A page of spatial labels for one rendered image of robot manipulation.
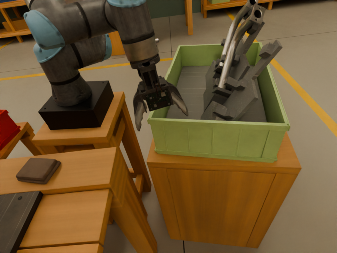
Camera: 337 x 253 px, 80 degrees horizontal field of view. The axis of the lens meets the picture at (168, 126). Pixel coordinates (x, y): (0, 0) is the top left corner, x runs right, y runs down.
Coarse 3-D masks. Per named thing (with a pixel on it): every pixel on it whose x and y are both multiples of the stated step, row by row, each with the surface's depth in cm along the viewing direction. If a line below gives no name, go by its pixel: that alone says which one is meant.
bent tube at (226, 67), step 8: (256, 8) 63; (264, 8) 64; (256, 16) 66; (248, 24) 67; (240, 32) 72; (232, 40) 76; (232, 48) 76; (232, 56) 76; (224, 64) 76; (224, 72) 75; (224, 80) 74; (224, 88) 74
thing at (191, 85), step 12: (192, 72) 107; (204, 72) 106; (180, 84) 100; (192, 84) 98; (204, 84) 97; (192, 96) 91; (192, 108) 84; (252, 108) 80; (240, 120) 75; (252, 120) 75; (264, 120) 74
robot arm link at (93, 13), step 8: (88, 0) 44; (96, 0) 44; (104, 0) 43; (88, 8) 43; (96, 8) 43; (104, 8) 43; (88, 16) 43; (96, 16) 44; (104, 16) 44; (96, 24) 44; (104, 24) 45; (96, 32) 46; (104, 32) 47
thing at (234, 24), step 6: (252, 0) 77; (246, 6) 75; (252, 6) 76; (240, 12) 82; (246, 12) 80; (234, 18) 86; (240, 18) 84; (234, 24) 87; (234, 30) 88; (228, 36) 88; (228, 42) 88; (222, 54) 88
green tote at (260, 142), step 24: (192, 48) 107; (216, 48) 104; (168, 72) 87; (264, 72) 84; (264, 96) 82; (168, 120) 63; (192, 120) 62; (216, 120) 60; (168, 144) 71; (192, 144) 69; (216, 144) 66; (240, 144) 64; (264, 144) 62
